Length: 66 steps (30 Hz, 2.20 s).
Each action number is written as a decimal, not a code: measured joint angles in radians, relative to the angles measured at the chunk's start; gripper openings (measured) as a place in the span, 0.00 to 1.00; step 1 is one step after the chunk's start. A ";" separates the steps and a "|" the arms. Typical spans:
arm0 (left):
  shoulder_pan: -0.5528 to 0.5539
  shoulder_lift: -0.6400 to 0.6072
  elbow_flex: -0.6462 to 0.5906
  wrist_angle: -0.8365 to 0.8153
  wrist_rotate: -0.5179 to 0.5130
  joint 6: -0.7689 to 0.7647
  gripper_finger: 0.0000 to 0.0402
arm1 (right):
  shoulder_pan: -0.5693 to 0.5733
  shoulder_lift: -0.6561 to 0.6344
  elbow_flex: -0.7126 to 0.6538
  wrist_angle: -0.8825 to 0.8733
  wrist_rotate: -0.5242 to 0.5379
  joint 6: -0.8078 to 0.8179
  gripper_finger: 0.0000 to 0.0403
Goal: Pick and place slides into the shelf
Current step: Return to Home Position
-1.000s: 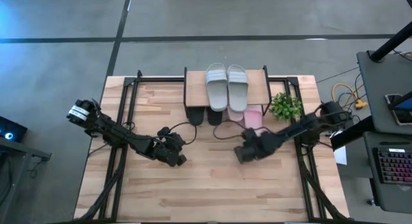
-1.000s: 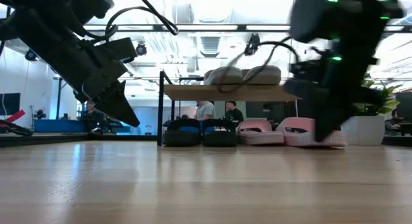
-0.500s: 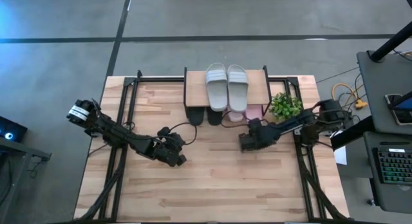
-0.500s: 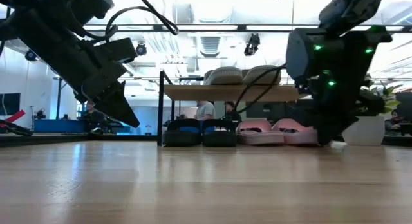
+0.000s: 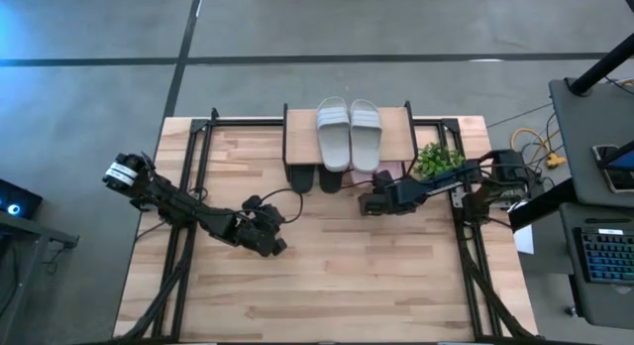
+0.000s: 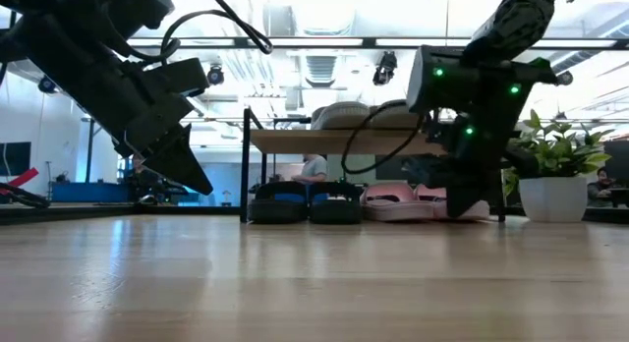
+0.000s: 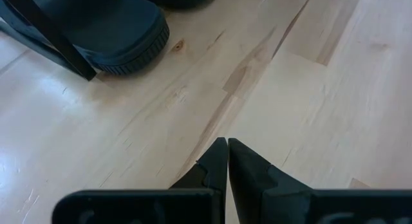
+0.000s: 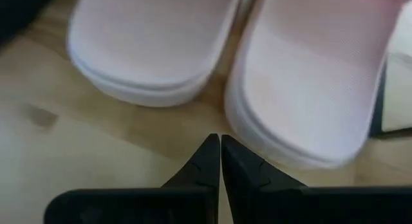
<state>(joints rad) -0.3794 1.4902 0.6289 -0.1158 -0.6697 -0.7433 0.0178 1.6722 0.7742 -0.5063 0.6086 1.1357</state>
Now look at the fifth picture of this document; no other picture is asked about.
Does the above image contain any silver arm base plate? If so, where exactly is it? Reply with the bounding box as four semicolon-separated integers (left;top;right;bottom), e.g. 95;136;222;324
451;185;473;210

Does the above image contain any grey metal stand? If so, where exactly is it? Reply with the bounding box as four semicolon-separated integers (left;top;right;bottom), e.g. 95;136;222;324
0;214;80;345

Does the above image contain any grey slide sandal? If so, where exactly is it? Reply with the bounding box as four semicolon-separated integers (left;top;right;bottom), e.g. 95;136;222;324
349;98;384;174
316;96;352;173

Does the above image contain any green plant in white pot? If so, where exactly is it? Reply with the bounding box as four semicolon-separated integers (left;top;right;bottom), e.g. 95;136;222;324
413;142;467;180

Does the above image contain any white paper sheet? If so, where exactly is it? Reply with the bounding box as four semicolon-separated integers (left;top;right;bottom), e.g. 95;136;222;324
509;200;536;256

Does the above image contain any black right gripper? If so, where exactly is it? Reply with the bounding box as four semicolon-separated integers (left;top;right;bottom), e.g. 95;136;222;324
358;170;431;218

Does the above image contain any black metal rig frame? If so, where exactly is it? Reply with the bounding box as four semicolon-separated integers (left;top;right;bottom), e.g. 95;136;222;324
113;106;541;344

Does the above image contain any grey side desk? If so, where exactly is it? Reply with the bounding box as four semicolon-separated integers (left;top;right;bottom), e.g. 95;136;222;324
549;76;634;208

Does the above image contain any wooden shelf with black frame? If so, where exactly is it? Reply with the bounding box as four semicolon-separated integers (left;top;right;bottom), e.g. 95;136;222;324
281;100;418;183

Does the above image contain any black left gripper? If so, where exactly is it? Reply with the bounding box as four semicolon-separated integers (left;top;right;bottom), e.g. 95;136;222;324
232;205;289;259

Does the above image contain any black smartphone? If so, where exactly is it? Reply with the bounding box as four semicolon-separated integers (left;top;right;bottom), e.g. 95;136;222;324
592;144;634;194

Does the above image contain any grey keyboard desk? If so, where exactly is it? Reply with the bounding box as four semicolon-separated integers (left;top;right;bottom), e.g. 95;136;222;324
559;201;634;331

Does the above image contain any black slide sandal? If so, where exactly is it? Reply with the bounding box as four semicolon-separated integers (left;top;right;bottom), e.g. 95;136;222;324
317;165;345;194
288;163;317;195

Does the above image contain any yellow cable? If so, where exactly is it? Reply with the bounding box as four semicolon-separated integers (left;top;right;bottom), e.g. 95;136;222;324
509;127;567;171

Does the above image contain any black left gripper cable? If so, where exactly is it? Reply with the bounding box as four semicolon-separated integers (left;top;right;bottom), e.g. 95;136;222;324
257;186;305;225

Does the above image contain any black device with blue light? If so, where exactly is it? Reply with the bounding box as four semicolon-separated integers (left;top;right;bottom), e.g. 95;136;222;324
0;178;44;221

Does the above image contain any black pole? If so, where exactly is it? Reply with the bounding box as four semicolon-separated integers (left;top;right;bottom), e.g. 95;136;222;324
569;35;634;96

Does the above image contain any backlit computer keyboard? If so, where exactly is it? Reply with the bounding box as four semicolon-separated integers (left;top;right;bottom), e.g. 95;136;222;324
580;229;634;288

